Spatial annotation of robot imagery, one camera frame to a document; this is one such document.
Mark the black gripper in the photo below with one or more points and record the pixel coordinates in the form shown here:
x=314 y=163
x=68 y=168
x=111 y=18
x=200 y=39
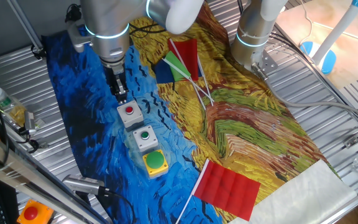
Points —
x=117 y=76

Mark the grey box red button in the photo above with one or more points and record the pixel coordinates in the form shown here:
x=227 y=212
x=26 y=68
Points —
x=134 y=117

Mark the grey box small green button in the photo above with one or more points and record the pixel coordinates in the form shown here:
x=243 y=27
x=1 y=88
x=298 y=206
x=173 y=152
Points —
x=149 y=142

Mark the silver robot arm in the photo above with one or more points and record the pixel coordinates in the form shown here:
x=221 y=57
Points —
x=107 y=18

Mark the small green flag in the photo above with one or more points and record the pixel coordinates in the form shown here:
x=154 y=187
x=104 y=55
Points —
x=176 y=68

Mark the yellow box green mushroom button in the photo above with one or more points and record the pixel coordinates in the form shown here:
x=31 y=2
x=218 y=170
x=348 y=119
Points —
x=155 y=160

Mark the small red flag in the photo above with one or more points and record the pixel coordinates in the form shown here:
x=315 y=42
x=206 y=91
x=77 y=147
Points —
x=188 y=53

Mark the black pole clamp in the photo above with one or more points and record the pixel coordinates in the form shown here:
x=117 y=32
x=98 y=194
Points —
x=38 y=53

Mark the clear bottle yellow contents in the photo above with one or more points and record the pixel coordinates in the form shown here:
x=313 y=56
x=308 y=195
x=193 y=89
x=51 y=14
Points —
x=9 y=105

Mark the grey metal pole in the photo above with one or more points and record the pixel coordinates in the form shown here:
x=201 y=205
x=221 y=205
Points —
x=25 y=26

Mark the painted blue yellow cloth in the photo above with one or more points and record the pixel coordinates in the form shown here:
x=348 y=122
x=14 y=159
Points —
x=244 y=130

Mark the large red flag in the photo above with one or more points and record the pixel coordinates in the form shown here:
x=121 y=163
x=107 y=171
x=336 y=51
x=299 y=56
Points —
x=228 y=189

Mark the orange emergency stop box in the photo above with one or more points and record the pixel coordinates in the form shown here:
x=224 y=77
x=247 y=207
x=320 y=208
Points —
x=31 y=213

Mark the light wooden board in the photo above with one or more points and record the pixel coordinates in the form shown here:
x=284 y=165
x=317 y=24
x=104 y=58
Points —
x=294 y=21

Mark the white blue stand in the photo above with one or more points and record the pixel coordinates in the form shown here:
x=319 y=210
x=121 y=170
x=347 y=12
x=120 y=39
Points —
x=334 y=34

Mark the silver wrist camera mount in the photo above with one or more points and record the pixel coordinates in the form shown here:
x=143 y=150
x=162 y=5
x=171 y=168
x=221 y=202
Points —
x=76 y=34

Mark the small silver camera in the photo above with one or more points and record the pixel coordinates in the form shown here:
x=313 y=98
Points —
x=29 y=123

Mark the silver ribbed camera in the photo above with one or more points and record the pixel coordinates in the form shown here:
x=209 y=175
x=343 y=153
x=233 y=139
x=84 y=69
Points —
x=82 y=184

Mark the aluminium frame bar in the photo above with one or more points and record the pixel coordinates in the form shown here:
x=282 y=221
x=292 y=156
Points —
x=17 y=177

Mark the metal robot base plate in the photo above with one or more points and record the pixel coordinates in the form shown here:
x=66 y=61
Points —
x=267 y=60

